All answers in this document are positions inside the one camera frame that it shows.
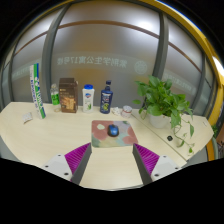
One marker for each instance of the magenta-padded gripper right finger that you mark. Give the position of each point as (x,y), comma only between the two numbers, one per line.
(147,157)

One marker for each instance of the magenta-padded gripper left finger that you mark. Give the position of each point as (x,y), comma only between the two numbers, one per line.
(77,157)

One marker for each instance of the blue and black computer mouse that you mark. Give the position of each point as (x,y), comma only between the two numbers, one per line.
(113,130)

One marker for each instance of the floral pink mouse pad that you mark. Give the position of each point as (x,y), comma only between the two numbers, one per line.
(100,133)

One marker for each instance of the small black desk grommet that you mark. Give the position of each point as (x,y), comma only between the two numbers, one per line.
(169,137)

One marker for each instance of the small white-lidded jar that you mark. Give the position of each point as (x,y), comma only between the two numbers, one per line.
(127,112)

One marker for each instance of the crumpled white tissue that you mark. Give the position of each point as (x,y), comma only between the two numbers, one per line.
(116,111)

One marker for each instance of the white blue-capped shampoo bottle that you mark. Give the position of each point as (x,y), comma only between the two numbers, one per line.
(88,100)

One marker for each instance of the green potted plant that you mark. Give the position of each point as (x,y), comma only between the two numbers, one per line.
(160,100)

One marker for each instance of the brown carton box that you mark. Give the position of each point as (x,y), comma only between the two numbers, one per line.
(68,96)

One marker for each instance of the clear green-label drink bottle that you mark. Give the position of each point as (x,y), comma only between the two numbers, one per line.
(55,99)

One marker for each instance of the dark blue shampoo bottle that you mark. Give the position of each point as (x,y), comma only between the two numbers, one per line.
(106,100)

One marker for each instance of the white green shuttlecock tube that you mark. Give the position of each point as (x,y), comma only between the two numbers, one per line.
(37,93)

